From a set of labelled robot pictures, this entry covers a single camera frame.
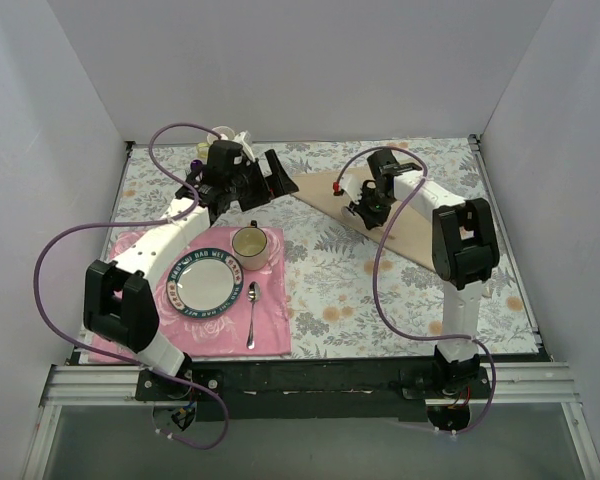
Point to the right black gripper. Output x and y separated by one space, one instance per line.
362 213

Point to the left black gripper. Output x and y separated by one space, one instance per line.
259 181

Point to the beige cloth napkin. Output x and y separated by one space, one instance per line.
410 236

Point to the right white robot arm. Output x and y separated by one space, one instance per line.
464 252

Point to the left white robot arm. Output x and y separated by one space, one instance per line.
119 303

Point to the cream mug dark rim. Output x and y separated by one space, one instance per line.
250 245

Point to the yellow mug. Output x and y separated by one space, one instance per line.
219 132

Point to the floral tablecloth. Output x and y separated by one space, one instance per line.
328 266

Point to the silver metal spoon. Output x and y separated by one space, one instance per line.
253 296

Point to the white plate teal rim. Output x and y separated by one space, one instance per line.
204 283

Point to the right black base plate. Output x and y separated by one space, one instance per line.
427 381

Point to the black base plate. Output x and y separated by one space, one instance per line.
180 385
427 381

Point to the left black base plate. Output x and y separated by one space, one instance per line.
180 385

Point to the aluminium frame rail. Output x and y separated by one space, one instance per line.
525 382

